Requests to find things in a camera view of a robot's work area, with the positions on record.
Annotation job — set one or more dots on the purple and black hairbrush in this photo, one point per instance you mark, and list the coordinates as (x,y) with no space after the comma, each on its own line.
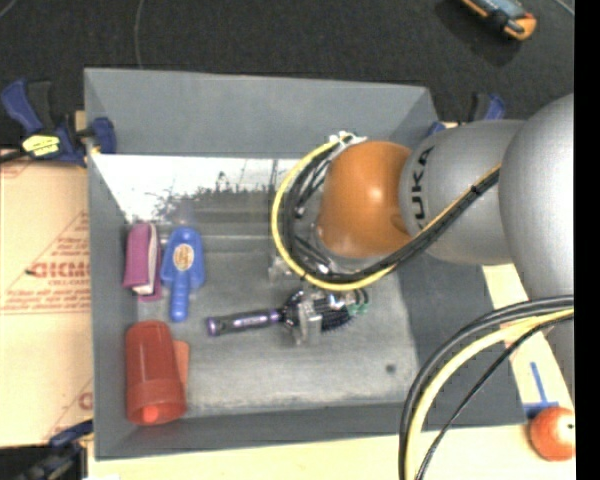
(250,320)

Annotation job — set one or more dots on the orange ball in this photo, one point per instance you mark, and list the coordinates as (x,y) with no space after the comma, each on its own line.
(552,433)

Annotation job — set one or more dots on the red plastic cup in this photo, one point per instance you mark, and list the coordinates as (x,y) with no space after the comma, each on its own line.
(152,373)

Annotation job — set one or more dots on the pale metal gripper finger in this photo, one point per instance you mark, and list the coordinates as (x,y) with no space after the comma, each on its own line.
(284,272)
(310,324)

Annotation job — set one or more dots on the brown cardboard board red print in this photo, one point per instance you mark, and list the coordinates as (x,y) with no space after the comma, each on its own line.
(40,318)

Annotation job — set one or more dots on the blue plastic scrub brush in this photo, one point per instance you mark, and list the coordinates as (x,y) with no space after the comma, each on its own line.
(182,258)

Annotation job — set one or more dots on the grey metal bin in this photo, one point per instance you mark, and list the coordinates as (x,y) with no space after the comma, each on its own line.
(260,368)

